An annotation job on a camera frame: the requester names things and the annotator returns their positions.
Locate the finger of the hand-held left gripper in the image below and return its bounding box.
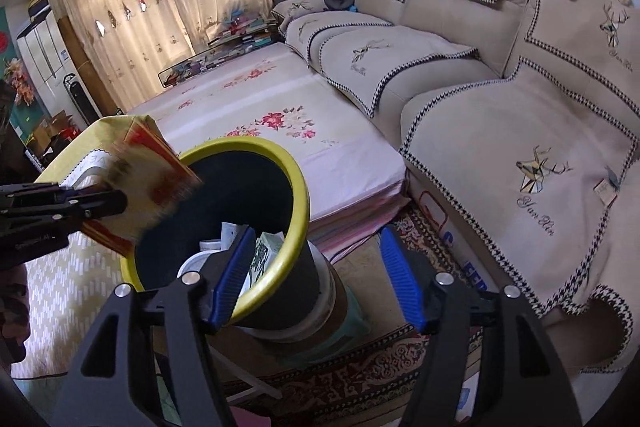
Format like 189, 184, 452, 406
0, 183, 128, 224

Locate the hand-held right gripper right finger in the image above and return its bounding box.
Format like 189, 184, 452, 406
378, 227, 583, 427

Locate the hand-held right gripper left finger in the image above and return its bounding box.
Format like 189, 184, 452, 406
50, 224, 258, 427

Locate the red snack packet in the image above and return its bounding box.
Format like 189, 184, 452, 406
82, 116, 203, 254

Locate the black bin yellow rim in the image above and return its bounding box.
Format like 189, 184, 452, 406
119, 137, 321, 330

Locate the white box blue print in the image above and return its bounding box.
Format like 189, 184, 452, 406
407, 189, 488, 298

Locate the green plastic stool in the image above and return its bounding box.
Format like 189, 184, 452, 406
280, 284, 373, 369

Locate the open cardboard box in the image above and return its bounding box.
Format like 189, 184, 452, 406
27, 109, 83, 158

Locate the tower fan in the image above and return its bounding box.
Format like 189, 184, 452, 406
62, 73, 101, 128

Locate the white table leg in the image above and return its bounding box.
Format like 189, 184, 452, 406
220, 347, 283, 403

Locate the patterned red rug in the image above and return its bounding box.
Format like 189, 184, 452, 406
220, 207, 501, 427

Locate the artificial flower decoration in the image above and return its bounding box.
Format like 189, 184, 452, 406
5, 57, 38, 105

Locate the white standing air conditioner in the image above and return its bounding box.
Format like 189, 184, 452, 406
16, 0, 68, 108

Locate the beige sofa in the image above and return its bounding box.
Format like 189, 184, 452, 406
270, 0, 640, 375

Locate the row of books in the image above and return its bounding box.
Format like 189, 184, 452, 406
159, 4, 281, 88

